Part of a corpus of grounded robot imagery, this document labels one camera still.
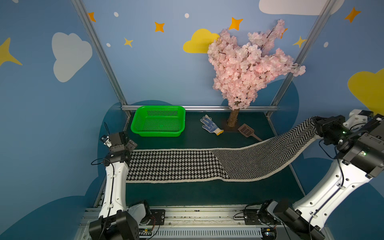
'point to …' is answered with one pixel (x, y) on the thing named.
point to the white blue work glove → (210, 126)
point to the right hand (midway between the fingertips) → (314, 115)
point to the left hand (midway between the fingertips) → (125, 145)
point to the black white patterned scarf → (253, 159)
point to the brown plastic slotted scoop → (248, 131)
